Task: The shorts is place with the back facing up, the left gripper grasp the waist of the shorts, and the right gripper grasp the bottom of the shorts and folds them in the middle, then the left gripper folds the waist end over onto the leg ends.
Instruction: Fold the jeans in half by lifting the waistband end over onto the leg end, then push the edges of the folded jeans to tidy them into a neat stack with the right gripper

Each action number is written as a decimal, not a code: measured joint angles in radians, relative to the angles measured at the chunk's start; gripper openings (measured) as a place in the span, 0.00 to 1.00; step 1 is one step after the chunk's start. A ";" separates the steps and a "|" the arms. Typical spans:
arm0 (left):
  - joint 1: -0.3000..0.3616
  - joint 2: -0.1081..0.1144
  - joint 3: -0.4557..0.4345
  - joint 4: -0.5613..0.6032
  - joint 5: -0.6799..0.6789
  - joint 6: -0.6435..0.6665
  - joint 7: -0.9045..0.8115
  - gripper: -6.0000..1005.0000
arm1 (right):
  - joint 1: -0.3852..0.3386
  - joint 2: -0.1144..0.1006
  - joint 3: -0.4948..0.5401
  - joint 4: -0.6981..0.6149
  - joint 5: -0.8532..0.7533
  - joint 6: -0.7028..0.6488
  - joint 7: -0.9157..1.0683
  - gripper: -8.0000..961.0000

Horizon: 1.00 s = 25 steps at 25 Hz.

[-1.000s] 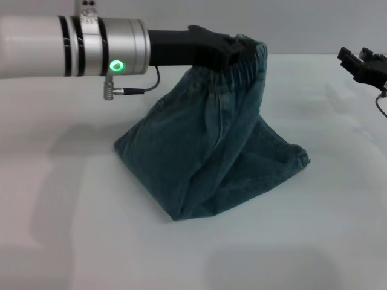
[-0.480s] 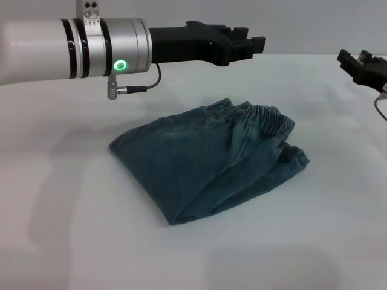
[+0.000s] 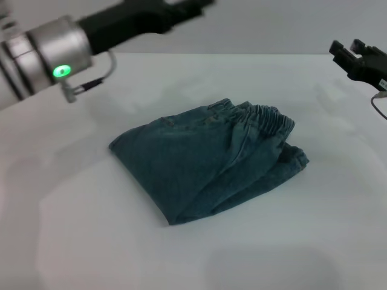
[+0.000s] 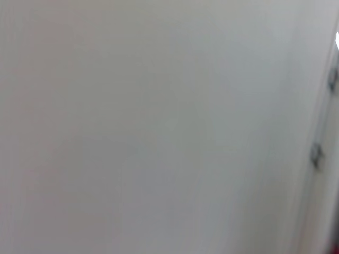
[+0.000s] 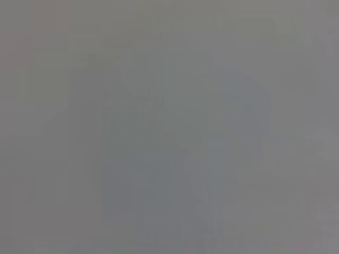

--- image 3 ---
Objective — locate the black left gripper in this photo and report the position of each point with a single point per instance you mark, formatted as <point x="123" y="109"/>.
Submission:
<point x="130" y="24"/>

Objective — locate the blue denim shorts with cartoon print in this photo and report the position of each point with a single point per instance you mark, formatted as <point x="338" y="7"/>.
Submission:
<point x="196" y="169"/>

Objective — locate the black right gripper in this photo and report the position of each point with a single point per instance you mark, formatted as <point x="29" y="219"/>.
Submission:
<point x="372" y="68"/>

